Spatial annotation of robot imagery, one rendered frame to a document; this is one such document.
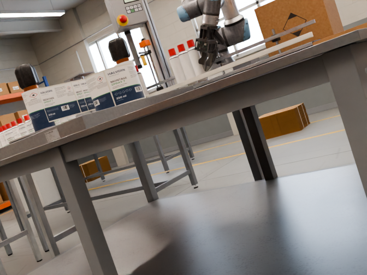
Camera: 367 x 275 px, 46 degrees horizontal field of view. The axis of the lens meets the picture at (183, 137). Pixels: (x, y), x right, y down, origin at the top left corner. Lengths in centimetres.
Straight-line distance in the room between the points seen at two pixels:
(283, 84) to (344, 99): 14
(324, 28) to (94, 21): 838
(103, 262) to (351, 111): 100
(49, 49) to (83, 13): 147
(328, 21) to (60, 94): 118
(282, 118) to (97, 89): 466
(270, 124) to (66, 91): 454
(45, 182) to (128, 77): 603
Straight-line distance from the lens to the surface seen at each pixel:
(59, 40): 1096
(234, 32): 245
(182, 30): 864
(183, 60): 209
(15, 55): 1138
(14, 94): 994
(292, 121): 612
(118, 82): 167
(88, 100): 202
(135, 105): 165
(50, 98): 193
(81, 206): 155
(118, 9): 237
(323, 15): 201
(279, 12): 206
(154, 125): 122
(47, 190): 762
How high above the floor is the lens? 80
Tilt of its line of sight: 4 degrees down
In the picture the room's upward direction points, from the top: 19 degrees counter-clockwise
